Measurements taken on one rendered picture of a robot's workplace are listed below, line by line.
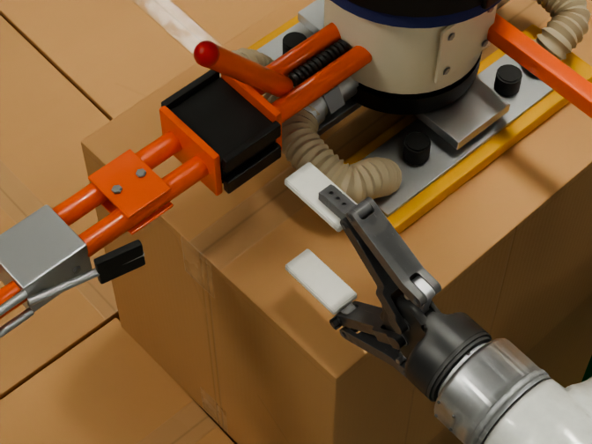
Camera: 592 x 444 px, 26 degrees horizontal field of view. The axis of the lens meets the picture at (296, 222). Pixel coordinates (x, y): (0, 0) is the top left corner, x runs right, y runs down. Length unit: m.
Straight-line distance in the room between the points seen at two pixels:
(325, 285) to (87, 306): 0.62
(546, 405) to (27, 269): 0.46
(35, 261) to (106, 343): 0.59
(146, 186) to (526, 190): 0.42
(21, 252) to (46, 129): 0.81
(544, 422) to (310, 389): 0.34
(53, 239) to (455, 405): 0.38
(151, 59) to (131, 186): 0.85
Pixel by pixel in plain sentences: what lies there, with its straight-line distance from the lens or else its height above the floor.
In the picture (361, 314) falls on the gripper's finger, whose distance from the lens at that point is 1.18.
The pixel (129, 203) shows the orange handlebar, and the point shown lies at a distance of 1.17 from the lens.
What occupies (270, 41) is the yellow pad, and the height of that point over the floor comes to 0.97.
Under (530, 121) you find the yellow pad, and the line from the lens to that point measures 1.41.
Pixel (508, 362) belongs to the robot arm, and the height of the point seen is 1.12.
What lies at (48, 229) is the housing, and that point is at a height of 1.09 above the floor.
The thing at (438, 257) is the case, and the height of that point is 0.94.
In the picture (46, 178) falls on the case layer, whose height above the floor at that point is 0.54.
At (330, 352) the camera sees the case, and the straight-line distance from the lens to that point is 1.25.
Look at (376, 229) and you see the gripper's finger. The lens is 1.06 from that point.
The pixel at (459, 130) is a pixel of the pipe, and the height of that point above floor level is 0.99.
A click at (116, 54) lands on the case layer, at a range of 2.04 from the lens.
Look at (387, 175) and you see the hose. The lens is 1.29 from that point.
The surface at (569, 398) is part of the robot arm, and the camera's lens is 1.05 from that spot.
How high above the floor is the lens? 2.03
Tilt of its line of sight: 55 degrees down
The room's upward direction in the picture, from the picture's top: straight up
